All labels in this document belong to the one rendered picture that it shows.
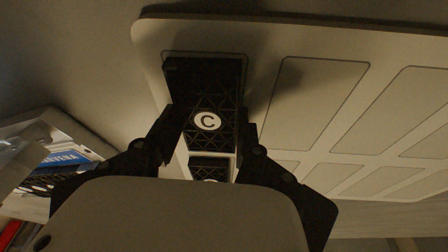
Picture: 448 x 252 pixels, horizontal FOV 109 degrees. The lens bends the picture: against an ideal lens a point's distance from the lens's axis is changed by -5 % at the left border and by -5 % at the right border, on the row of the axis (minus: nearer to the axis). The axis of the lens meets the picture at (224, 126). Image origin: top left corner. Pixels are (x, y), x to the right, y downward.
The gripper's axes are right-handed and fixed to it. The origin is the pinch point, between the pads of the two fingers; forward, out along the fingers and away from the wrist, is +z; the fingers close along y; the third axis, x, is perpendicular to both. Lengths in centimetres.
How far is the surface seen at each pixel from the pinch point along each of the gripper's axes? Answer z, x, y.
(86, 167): 2.6, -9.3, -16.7
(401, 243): 71, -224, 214
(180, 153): 4.0, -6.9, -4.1
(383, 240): 74, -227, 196
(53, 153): 3.0, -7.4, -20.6
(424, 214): 10, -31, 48
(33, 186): 4.2, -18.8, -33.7
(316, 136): 3.0, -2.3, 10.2
